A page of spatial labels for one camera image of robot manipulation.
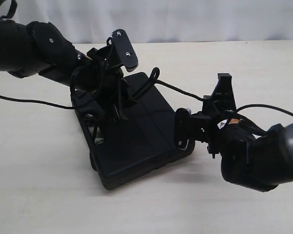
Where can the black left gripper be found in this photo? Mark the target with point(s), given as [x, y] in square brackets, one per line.
[98, 93]

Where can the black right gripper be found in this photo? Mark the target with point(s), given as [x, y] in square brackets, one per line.
[224, 130]

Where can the black plastic carry case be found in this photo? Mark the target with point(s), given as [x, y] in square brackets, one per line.
[121, 152]

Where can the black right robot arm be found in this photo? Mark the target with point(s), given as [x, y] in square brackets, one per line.
[250, 156]

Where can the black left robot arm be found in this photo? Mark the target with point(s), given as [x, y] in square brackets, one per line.
[39, 48]

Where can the white backdrop curtain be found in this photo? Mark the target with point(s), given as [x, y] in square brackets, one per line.
[151, 21]

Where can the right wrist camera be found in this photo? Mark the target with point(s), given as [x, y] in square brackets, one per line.
[181, 128]

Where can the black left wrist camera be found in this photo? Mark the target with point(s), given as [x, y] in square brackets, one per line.
[120, 52]

